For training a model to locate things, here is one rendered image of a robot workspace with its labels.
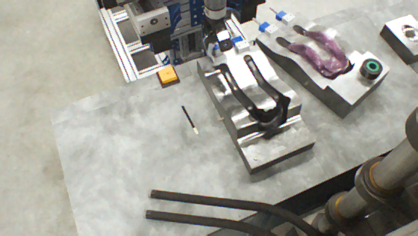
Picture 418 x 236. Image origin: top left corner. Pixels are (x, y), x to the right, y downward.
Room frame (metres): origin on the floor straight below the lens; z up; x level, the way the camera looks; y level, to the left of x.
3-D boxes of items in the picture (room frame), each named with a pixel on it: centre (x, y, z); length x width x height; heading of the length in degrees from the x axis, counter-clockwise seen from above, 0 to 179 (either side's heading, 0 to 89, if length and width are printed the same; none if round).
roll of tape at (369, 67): (0.82, -0.62, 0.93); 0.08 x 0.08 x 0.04
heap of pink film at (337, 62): (0.94, -0.44, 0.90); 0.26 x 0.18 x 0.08; 40
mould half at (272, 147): (0.73, -0.16, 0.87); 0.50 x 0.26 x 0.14; 23
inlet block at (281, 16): (1.18, -0.31, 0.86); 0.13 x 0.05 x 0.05; 40
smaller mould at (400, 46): (1.06, -0.89, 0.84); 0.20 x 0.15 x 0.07; 23
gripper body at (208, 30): (0.94, -0.01, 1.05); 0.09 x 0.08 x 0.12; 23
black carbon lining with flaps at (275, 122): (0.74, -0.16, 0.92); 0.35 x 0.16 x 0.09; 23
